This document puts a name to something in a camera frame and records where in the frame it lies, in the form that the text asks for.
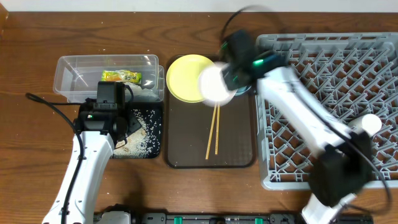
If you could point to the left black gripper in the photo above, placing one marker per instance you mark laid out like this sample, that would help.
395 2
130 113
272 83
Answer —
134 125

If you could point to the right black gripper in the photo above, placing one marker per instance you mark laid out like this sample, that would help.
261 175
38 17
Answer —
226 74

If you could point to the light blue bowl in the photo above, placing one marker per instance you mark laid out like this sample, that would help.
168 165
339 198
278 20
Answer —
242 90

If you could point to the pile of rice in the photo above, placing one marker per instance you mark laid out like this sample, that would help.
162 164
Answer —
146 141

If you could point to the white rice bowl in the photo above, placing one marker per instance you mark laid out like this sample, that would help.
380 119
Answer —
212 86

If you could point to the white napkin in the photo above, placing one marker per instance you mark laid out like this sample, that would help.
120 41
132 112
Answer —
138 91

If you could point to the green snack wrapper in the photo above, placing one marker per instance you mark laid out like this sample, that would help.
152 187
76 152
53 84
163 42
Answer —
121 76

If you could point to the yellow plate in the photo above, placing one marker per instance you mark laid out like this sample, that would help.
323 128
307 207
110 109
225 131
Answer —
182 77

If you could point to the white cup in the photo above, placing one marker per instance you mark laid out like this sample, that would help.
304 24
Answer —
368 123

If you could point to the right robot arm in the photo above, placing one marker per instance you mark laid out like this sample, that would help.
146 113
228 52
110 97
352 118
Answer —
342 166

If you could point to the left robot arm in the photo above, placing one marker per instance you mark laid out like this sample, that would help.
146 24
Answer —
76 199

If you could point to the black food waste tray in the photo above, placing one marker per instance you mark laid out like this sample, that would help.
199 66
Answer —
135 130

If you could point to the clear plastic waste bin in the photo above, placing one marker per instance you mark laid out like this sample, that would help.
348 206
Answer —
77 76

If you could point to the grey dishwasher rack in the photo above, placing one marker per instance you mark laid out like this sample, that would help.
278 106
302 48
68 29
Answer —
351 74

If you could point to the right wooden chopstick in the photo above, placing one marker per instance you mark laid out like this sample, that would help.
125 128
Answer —
217 128

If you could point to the wooden chopstick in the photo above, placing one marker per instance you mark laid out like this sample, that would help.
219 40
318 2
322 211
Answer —
210 133
217 128

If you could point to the brown serving tray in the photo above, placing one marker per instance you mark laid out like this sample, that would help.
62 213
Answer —
188 129

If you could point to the left wooden chopstick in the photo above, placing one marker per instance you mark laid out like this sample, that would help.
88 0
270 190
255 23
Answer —
210 133

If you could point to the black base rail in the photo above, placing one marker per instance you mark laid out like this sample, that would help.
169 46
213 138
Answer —
162 218

